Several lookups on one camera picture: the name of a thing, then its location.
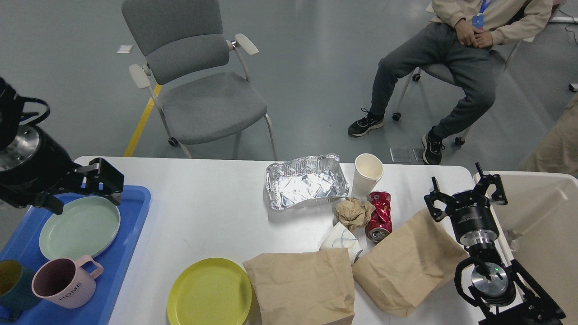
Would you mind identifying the brown paper bag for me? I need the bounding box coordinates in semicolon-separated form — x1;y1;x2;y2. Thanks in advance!
243;248;355;325
352;208;468;318

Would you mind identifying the tan cloth at right edge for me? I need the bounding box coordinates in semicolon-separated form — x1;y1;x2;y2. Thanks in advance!
517;94;578;177

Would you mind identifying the pale green plate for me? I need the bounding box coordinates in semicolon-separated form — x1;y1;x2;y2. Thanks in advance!
39;197;121;260

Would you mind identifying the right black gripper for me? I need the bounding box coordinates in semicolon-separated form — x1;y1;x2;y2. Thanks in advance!
424;162;508;246

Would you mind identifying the right brown paper bag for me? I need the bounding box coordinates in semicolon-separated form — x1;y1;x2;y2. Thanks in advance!
352;208;468;318

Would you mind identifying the crushed red soda can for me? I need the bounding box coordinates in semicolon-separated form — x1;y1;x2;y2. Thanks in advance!
365;191;393;244

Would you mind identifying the pink mug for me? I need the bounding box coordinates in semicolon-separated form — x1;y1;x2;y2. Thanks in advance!
31;255;104;309

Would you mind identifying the seated person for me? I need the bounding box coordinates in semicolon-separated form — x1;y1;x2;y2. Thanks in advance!
347;0;554;165

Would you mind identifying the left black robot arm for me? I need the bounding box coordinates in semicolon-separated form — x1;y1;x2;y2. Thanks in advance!
0;79;124;214

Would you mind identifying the yellow plate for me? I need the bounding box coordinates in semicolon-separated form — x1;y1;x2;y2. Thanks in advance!
167;258;252;325

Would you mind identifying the white chair under person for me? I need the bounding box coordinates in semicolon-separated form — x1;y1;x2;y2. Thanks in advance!
392;5;538;146

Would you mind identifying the crumpled brown paper ball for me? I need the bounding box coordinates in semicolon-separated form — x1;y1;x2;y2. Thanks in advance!
334;198;375;232

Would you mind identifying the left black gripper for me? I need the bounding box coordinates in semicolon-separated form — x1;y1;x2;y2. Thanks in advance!
1;125;124;215

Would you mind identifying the left brown paper bag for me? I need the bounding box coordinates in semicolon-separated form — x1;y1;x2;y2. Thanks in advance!
243;248;355;325

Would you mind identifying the blue plastic tray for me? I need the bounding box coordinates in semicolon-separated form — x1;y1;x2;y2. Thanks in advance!
0;185;151;325

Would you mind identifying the grey office chair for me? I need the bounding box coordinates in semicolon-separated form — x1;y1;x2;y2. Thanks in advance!
121;0;276;158

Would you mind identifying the beige plastic bin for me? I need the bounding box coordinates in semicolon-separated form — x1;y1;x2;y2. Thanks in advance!
493;171;578;325

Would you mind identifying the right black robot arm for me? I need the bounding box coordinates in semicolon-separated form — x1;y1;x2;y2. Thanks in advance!
424;163;566;325

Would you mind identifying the dark teal mug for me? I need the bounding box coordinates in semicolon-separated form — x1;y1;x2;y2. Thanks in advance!
0;260;41;324

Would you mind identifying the aluminium foil tray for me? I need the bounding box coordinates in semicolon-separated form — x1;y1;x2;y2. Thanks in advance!
266;153;350;211

